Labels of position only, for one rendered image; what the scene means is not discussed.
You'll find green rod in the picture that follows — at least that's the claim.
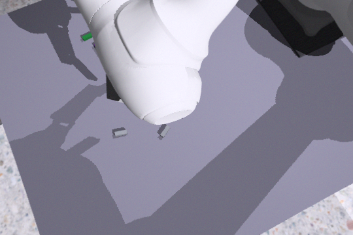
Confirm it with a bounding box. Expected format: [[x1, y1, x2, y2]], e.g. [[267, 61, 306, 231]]
[[82, 33, 92, 41]]

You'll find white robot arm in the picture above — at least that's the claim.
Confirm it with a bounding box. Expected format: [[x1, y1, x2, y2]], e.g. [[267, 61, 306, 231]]
[[73, 0, 353, 125]]

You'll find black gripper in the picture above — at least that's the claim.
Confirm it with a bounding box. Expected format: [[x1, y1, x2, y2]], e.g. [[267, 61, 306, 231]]
[[106, 74, 122, 102]]

